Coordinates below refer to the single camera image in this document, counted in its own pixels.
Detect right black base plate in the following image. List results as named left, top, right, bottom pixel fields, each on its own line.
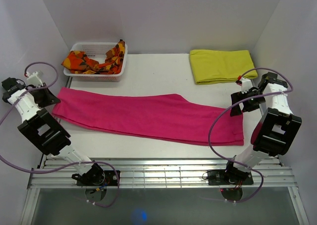
left=202, top=169, right=254, bottom=185

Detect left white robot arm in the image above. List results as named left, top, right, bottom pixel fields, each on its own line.
left=1, top=76, right=106, bottom=186

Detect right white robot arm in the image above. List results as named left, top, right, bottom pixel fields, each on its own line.
left=223, top=72, right=302, bottom=184

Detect orange patterned trousers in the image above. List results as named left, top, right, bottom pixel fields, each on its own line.
left=61, top=39, right=125, bottom=75

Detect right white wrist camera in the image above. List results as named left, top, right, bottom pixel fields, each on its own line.
left=236, top=76, right=253, bottom=94

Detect aluminium frame rail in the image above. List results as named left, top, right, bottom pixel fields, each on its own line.
left=20, top=158, right=309, bottom=225

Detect white plastic basket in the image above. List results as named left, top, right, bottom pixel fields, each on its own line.
left=63, top=42, right=129, bottom=83

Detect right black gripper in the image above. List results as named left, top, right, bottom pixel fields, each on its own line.
left=230, top=89, right=266, bottom=116

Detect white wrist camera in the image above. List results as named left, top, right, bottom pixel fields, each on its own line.
left=236, top=76, right=253, bottom=94
left=25, top=71, right=44, bottom=88

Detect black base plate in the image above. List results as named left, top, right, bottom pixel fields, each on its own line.
left=72, top=170, right=121, bottom=187
left=202, top=169, right=254, bottom=185

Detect pink trousers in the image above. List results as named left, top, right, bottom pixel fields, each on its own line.
left=52, top=88, right=244, bottom=146

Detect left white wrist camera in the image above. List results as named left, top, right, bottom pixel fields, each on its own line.
left=25, top=71, right=44, bottom=88

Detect folded yellow trousers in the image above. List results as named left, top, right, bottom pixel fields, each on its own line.
left=189, top=50, right=258, bottom=85

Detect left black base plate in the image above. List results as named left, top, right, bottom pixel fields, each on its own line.
left=72, top=170, right=121, bottom=187

